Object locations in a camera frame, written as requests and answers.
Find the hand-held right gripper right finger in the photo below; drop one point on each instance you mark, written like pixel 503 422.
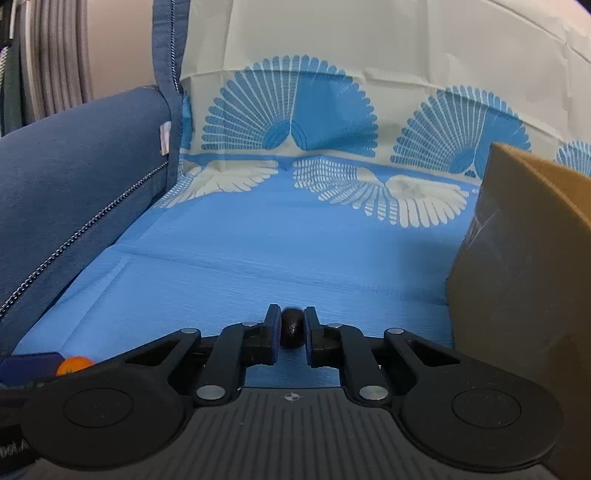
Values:
pixel 308 341

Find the cardboard box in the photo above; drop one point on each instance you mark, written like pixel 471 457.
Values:
pixel 521 300

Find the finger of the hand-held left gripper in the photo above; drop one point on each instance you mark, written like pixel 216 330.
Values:
pixel 27 367

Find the grey curtain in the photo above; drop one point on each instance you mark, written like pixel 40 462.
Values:
pixel 57 50

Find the blue denim sofa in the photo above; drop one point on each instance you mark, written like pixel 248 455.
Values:
pixel 60 184

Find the dark plum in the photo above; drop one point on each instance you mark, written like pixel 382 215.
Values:
pixel 292 330

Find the orange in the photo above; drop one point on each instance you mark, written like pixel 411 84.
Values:
pixel 74 364

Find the dark green cloth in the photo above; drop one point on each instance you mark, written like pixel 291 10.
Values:
pixel 10 87

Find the blue white fan-print sheet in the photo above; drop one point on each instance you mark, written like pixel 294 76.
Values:
pixel 277 254

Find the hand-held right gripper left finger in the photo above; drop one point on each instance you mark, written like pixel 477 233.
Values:
pixel 275 339

